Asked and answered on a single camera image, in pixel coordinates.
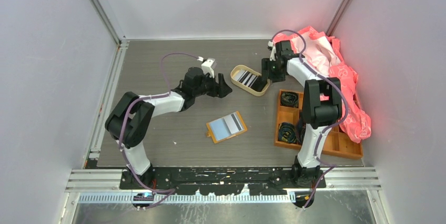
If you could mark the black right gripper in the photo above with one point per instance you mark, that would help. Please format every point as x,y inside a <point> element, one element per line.
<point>265,65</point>

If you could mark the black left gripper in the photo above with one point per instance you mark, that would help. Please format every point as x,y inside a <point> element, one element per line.
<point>223,88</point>

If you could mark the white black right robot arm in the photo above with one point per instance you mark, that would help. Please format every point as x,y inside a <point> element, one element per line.
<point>321,110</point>

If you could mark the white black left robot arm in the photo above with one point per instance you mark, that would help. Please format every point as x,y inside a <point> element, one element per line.
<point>130,119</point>

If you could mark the stack of cards in tray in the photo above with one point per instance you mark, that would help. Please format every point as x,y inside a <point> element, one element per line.
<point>246,78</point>

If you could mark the beige oval card tray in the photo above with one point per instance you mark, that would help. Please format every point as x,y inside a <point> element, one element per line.
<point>259,86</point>

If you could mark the dark rolled tie rear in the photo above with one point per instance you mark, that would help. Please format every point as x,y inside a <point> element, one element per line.
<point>289,99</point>

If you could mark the dark rolled tie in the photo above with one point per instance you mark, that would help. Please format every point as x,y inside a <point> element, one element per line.
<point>289,99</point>
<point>287,133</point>

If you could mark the wooden compartment organizer box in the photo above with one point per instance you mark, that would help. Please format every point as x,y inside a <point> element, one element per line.
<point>337,143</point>

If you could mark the pink white garment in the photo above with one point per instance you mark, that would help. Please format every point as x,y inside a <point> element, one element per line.
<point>323,53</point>

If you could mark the dark rolled tie front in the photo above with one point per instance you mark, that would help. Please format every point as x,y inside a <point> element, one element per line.
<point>287,133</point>

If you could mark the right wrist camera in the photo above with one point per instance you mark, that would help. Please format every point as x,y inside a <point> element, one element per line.
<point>271,46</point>

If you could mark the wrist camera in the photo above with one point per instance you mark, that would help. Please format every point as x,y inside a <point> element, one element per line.
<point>271,46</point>
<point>208,66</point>

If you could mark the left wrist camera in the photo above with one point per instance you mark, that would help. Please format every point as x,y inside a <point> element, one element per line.
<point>208,66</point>

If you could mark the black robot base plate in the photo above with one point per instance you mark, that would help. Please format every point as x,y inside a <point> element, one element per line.
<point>222,181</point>

